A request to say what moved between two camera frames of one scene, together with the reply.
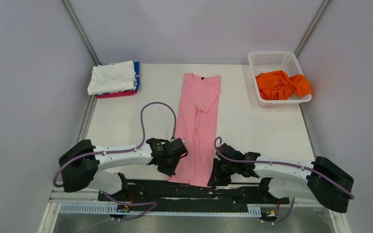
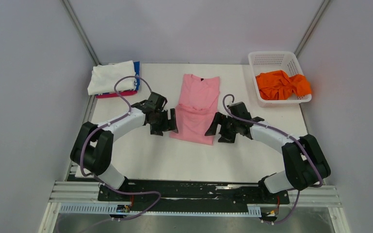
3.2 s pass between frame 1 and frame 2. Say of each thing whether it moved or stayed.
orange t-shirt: stayed
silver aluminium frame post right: stayed
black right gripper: moved
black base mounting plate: stayed
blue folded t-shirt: stayed
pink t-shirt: moved
